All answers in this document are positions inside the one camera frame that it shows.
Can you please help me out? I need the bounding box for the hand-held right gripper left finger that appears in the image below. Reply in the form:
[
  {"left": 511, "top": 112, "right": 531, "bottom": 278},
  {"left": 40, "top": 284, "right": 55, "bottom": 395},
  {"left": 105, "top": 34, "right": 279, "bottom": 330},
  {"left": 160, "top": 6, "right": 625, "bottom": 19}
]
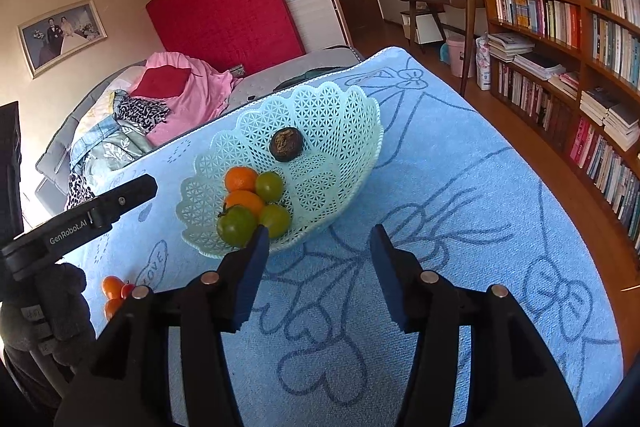
[{"left": 52, "top": 223, "right": 271, "bottom": 427}]

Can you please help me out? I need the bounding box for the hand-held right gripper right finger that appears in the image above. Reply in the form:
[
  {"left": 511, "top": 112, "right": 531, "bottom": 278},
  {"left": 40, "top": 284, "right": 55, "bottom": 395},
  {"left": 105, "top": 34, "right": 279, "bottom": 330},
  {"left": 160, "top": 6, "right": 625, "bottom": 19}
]
[{"left": 369, "top": 223, "right": 583, "bottom": 427}]

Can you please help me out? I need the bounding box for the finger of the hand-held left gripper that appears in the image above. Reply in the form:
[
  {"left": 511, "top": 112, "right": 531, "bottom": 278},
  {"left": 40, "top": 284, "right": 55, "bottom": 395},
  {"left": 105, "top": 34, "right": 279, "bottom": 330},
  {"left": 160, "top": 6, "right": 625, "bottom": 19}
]
[{"left": 92, "top": 173, "right": 159, "bottom": 228}]

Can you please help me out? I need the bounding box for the large green tomato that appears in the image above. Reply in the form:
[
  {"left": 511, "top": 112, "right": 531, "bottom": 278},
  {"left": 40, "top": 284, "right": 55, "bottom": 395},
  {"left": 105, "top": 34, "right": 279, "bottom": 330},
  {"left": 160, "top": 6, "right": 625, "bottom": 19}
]
[{"left": 216, "top": 204, "right": 259, "bottom": 250}]

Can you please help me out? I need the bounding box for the green tomato with stem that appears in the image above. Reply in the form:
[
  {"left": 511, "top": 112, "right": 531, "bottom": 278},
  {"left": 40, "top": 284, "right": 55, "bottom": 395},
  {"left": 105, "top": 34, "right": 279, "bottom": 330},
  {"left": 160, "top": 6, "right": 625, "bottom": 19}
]
[{"left": 258, "top": 203, "right": 292, "bottom": 239}]

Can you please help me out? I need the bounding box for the orange mandarin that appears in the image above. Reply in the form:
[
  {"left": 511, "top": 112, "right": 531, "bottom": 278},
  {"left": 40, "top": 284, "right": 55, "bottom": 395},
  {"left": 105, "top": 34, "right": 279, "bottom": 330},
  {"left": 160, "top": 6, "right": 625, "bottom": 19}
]
[
  {"left": 223, "top": 190, "right": 266, "bottom": 218},
  {"left": 224, "top": 167, "right": 258, "bottom": 195}
]

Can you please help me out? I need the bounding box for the small green tomato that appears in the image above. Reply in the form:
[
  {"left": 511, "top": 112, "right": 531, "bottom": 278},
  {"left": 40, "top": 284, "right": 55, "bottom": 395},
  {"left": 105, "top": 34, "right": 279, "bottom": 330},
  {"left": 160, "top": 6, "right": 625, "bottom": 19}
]
[{"left": 255, "top": 172, "right": 285, "bottom": 202}]

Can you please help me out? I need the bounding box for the dark brown round fruit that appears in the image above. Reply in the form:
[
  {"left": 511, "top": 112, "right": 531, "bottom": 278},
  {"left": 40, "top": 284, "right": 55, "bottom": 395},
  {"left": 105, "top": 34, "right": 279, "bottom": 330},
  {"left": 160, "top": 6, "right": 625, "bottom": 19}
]
[{"left": 269, "top": 128, "right": 304, "bottom": 162}]

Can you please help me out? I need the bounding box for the light blue plastic basket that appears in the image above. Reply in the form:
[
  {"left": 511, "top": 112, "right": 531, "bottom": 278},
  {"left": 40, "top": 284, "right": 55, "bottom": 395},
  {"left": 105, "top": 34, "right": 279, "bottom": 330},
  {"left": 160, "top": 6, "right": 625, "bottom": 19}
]
[{"left": 175, "top": 83, "right": 385, "bottom": 258}]

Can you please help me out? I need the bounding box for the person's left forearm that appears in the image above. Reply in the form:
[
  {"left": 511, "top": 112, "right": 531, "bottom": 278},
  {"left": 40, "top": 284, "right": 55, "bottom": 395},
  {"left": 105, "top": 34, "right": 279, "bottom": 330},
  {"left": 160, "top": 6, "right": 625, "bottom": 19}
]
[{"left": 0, "top": 347, "right": 78, "bottom": 427}]

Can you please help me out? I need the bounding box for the person's left hand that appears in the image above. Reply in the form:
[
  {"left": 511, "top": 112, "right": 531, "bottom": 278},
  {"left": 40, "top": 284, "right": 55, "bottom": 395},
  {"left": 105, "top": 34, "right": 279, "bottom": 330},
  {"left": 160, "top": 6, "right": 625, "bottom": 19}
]
[{"left": 0, "top": 262, "right": 97, "bottom": 355}]

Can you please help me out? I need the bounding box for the green floral quilt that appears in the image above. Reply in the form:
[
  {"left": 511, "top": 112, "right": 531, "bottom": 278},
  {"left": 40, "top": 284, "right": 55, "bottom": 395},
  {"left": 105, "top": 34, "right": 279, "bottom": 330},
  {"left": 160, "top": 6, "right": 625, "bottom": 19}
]
[{"left": 82, "top": 129, "right": 153, "bottom": 172}]

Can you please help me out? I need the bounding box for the denim garment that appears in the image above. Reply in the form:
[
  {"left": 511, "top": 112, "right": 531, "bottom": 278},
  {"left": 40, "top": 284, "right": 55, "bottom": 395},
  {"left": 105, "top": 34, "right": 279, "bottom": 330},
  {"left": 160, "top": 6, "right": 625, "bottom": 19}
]
[{"left": 70, "top": 114, "right": 131, "bottom": 168}]

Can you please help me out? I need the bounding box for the large orange tomato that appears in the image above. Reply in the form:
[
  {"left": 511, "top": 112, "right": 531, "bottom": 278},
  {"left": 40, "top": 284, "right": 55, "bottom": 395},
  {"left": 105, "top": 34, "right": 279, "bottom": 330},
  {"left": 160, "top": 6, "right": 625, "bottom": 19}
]
[{"left": 101, "top": 276, "right": 125, "bottom": 300}]

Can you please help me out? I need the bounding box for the dark panel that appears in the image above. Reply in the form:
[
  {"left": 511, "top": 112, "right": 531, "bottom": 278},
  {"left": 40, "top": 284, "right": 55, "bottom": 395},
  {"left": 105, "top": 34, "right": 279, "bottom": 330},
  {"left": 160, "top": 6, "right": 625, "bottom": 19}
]
[{"left": 0, "top": 102, "right": 23, "bottom": 238}]

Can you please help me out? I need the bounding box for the leopard print cloth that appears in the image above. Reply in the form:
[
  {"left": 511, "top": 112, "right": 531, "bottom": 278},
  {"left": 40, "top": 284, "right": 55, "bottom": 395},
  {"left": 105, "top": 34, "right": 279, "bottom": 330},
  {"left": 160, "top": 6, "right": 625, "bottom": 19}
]
[{"left": 116, "top": 98, "right": 171, "bottom": 128}]

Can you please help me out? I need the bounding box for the blue printed blanket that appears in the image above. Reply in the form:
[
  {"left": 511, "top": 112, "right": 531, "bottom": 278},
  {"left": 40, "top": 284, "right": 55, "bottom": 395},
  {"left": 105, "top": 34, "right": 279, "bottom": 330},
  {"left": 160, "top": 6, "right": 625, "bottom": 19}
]
[{"left": 65, "top": 47, "right": 626, "bottom": 427}]

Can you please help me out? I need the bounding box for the pink garment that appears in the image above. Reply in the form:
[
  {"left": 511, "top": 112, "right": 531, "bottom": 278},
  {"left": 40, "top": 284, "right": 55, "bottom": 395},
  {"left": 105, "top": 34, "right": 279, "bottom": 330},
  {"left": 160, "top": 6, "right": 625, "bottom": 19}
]
[{"left": 127, "top": 52, "right": 246, "bottom": 148}]

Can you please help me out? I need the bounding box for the red pillow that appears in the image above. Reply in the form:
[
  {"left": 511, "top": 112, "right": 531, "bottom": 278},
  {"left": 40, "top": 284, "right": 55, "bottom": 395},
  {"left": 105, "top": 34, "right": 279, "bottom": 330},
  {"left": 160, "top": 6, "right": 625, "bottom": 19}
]
[{"left": 131, "top": 66, "right": 193, "bottom": 98}]

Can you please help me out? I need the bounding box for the grey sofa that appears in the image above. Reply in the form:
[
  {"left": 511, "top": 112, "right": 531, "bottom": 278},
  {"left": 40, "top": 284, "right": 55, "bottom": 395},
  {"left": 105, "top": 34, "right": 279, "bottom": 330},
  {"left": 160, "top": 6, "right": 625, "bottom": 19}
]
[{"left": 35, "top": 46, "right": 366, "bottom": 208}]

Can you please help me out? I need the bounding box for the red mattress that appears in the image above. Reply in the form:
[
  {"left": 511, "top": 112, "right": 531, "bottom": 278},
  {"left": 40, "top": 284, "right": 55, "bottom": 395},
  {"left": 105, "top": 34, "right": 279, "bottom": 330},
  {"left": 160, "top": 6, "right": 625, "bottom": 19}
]
[{"left": 145, "top": 0, "right": 307, "bottom": 75}]

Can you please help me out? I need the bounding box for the pink plastic bin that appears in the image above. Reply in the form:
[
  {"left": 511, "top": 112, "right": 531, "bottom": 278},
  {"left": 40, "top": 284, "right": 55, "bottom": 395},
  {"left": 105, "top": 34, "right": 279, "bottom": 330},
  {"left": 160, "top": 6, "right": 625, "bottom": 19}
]
[{"left": 445, "top": 36, "right": 468, "bottom": 78}]

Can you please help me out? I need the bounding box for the white printed bag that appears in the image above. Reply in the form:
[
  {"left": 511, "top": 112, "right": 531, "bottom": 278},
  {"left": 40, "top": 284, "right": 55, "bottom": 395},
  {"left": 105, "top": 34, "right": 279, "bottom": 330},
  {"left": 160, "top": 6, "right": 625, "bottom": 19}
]
[{"left": 475, "top": 34, "right": 493, "bottom": 90}]

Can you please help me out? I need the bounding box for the white box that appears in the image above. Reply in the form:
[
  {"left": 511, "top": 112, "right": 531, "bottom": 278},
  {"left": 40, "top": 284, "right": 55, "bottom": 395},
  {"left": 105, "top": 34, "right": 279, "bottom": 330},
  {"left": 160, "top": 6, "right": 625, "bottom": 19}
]
[{"left": 400, "top": 9, "right": 446, "bottom": 46}]

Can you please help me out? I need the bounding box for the wooden bookshelf with books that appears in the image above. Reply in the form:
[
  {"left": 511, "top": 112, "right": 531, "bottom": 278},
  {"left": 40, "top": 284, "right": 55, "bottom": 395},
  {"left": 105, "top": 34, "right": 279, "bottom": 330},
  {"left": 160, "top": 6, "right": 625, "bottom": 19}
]
[{"left": 470, "top": 0, "right": 640, "bottom": 253}]

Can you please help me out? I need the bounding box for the framed wall photo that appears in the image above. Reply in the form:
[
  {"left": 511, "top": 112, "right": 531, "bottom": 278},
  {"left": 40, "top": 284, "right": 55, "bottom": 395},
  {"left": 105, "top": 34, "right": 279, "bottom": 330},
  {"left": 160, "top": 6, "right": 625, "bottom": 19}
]
[{"left": 17, "top": 0, "right": 108, "bottom": 79}]

